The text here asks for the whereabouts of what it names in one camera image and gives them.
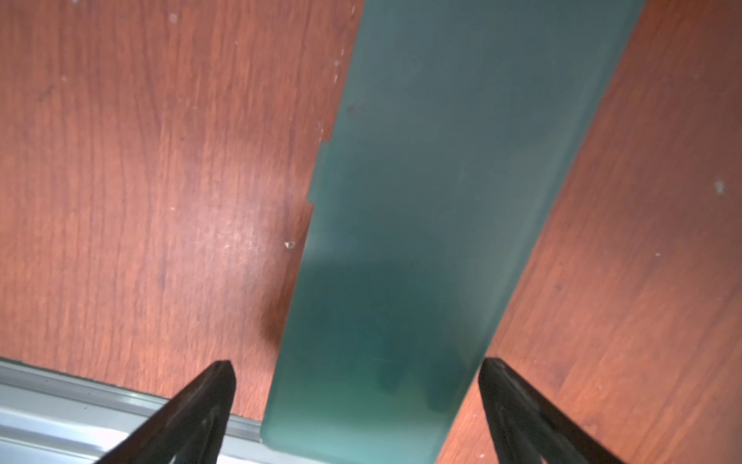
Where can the aluminium rail frame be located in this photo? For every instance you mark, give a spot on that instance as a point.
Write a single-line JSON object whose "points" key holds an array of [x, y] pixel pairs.
{"points": [[50, 417]]}

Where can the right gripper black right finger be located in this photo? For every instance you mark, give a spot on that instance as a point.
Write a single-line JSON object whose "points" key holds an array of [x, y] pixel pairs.
{"points": [[526, 427]]}

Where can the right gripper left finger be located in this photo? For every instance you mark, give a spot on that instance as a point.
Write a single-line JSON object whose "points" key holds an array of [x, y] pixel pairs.
{"points": [[189, 428]]}

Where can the dark green pencil case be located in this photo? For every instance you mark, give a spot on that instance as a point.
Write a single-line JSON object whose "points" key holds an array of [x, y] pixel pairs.
{"points": [[458, 124]]}

